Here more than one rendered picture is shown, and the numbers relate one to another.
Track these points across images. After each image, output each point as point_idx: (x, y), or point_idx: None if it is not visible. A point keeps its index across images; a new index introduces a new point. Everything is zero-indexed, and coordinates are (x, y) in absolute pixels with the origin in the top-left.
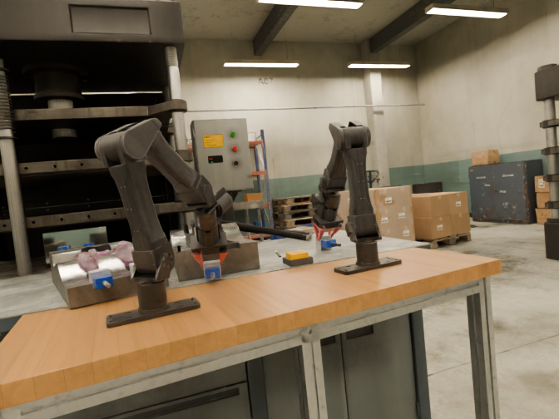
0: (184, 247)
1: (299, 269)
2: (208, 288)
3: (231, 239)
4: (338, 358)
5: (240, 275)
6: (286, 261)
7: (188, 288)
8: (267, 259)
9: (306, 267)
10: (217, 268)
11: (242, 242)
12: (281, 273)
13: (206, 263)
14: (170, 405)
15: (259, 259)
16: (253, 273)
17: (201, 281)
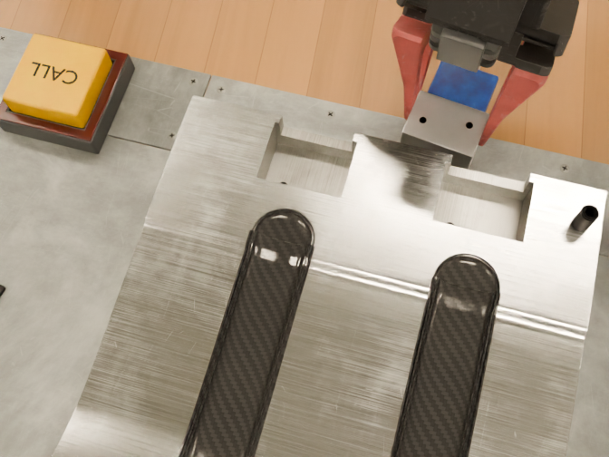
0: (495, 444)
1: (145, 20)
2: (496, 64)
3: (151, 436)
4: None
5: (335, 114)
6: (115, 98)
7: (556, 113)
8: (73, 293)
9: (102, 27)
10: (447, 66)
11: (247, 142)
12: (214, 31)
13: (475, 110)
14: None
15: (90, 333)
16: (290, 96)
17: (485, 163)
